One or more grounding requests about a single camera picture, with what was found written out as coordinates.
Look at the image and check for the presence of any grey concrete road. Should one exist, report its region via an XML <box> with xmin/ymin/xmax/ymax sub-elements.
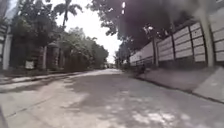
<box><xmin>0</xmin><ymin>68</ymin><xmax>224</xmax><ymax>128</ymax></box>

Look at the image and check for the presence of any row of trees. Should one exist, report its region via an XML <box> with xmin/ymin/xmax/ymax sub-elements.
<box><xmin>9</xmin><ymin>0</ymin><xmax>110</xmax><ymax>72</ymax></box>

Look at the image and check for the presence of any large overhanging tree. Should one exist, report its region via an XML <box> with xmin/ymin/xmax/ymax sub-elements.
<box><xmin>87</xmin><ymin>0</ymin><xmax>224</xmax><ymax>64</ymax></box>

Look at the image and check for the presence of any palm tree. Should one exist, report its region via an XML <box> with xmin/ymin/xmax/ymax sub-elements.
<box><xmin>53</xmin><ymin>0</ymin><xmax>84</xmax><ymax>69</ymax></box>

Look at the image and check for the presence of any fence with pillars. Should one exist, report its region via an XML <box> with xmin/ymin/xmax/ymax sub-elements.
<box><xmin>9</xmin><ymin>41</ymin><xmax>68</xmax><ymax>72</ymax></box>

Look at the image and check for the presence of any grey concrete pavement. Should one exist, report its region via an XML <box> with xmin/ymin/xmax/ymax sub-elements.
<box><xmin>135</xmin><ymin>66</ymin><xmax>224</xmax><ymax>104</ymax></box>

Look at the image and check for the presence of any raised concrete kerb strip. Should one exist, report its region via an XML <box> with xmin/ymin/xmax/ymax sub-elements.
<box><xmin>0</xmin><ymin>69</ymin><xmax>88</xmax><ymax>86</ymax></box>

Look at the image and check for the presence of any pale tree trunk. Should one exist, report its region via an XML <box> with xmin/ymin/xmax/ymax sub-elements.
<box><xmin>196</xmin><ymin>6</ymin><xmax>216</xmax><ymax>68</ymax></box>

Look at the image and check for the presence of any white gate pillar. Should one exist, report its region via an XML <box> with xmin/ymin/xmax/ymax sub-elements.
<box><xmin>1</xmin><ymin>33</ymin><xmax>13</xmax><ymax>71</ymax></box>

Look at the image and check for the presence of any white panelled boundary wall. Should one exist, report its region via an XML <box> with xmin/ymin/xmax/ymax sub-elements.
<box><xmin>129</xmin><ymin>7</ymin><xmax>224</xmax><ymax>70</ymax></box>

